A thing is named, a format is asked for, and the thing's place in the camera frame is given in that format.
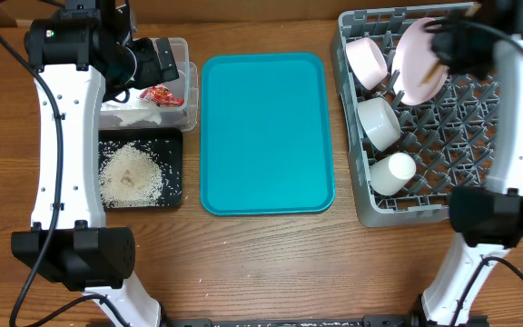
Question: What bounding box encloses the red snack wrapper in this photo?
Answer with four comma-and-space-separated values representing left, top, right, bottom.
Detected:
139, 84, 184, 107

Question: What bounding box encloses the white napkin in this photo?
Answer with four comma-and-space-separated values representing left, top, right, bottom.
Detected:
100, 99, 163, 129

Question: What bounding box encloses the large white plate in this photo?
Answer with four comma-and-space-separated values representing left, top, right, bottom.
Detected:
391, 17, 448, 105

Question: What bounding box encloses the small white plate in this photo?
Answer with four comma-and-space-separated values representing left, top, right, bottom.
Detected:
345, 37, 387, 90

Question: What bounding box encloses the grey bowl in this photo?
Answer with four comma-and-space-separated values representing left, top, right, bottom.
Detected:
357, 97, 400, 151

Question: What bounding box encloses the white cup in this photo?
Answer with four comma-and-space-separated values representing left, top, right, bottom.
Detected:
370, 153, 416, 196

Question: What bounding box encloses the wooden chopstick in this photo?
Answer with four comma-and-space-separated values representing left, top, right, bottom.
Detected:
419, 61, 442, 86

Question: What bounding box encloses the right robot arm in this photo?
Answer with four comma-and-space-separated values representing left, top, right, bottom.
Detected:
406, 0, 523, 326

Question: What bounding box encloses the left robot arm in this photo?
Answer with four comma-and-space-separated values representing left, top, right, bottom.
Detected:
12, 0, 177, 326

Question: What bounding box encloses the grey dishwasher rack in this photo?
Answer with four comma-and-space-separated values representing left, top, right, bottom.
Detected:
331, 3, 500, 227

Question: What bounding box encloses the clear plastic bin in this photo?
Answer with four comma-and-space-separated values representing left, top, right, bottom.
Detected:
99, 37, 199, 132

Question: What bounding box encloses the black plastic tray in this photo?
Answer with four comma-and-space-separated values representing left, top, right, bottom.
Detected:
96, 127, 184, 210

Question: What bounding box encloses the pile of rice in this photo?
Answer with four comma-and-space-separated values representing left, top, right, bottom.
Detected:
98, 138, 183, 209

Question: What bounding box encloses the teal serving tray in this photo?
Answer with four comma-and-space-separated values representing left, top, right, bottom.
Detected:
200, 53, 336, 216

